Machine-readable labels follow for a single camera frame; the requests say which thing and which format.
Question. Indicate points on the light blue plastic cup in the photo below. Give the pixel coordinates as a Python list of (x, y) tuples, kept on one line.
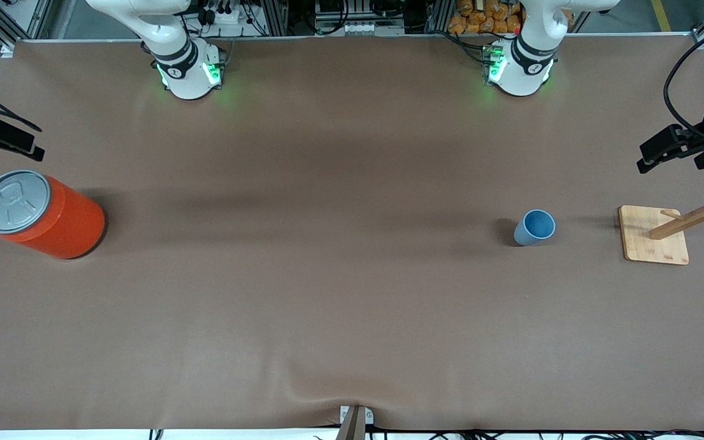
[(532, 231)]

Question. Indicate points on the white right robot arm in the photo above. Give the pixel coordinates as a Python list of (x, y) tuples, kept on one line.
[(187, 79)]

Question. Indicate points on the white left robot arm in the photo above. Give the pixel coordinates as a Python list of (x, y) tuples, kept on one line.
[(520, 76)]

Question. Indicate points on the wooden cup rack stand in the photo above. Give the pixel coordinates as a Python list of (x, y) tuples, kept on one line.
[(651, 241)]

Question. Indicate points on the orange can with grey lid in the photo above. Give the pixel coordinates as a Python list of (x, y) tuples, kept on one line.
[(68, 223)]

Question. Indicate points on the orange snack bag pile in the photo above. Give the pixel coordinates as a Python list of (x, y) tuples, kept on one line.
[(480, 21)]

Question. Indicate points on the white power strip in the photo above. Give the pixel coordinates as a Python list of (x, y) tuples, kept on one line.
[(223, 16)]

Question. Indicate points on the brown table mat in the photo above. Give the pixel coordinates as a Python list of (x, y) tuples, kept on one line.
[(352, 183)]

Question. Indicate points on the white connector block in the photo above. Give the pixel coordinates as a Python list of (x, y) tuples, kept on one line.
[(364, 27)]

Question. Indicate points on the brown slanted bar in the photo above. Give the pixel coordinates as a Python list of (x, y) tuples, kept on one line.
[(352, 428)]

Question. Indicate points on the grey metal edge bracket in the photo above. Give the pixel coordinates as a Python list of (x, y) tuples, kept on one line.
[(369, 417)]

